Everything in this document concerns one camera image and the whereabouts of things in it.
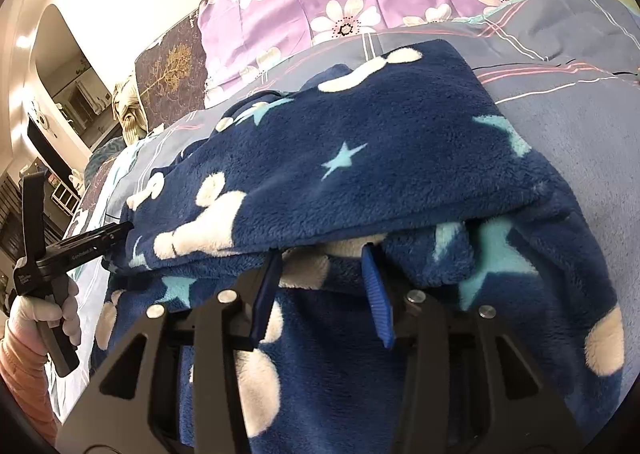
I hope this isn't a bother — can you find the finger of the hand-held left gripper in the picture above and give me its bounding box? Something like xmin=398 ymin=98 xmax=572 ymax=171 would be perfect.
xmin=97 ymin=220 xmax=136 ymax=264

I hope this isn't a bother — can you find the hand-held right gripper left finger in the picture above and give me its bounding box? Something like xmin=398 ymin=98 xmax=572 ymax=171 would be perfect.
xmin=56 ymin=251 xmax=286 ymax=454

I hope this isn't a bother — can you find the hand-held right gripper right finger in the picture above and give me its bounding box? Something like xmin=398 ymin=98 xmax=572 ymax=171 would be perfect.
xmin=361 ymin=243 xmax=587 ymax=454

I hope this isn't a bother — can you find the navy fleece star-print garment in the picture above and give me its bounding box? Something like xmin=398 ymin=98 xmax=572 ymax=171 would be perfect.
xmin=92 ymin=40 xmax=627 ymax=454

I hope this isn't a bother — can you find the person's left hand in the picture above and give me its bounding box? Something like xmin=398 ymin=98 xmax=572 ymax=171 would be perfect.
xmin=10 ymin=278 xmax=83 ymax=361

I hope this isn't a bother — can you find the white slatted rack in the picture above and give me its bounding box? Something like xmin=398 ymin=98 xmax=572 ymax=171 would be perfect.
xmin=49 ymin=178 xmax=82 ymax=216

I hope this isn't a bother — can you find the dark teal quilt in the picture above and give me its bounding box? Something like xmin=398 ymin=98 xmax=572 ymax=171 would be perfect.
xmin=82 ymin=136 xmax=132 ymax=187

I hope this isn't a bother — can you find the black flat screen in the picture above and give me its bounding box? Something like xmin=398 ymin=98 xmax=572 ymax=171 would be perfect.
xmin=26 ymin=115 xmax=77 ymax=176

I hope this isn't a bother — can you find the beige knit cloth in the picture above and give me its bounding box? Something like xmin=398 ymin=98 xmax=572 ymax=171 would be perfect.
xmin=111 ymin=74 xmax=152 ymax=146

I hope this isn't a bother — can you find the brown tree-print cushion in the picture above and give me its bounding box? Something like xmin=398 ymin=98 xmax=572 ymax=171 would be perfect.
xmin=134 ymin=9 xmax=207 ymax=133

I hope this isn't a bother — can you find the blue striped bed blanket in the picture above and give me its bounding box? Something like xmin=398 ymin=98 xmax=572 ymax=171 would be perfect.
xmin=54 ymin=0 xmax=640 ymax=435

